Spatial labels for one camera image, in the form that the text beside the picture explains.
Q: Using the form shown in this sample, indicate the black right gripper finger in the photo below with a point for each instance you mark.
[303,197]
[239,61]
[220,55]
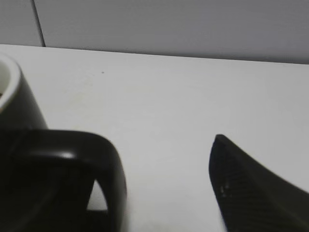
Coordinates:
[252,198]

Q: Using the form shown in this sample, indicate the black ceramic mug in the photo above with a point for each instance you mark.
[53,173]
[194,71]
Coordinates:
[53,180]

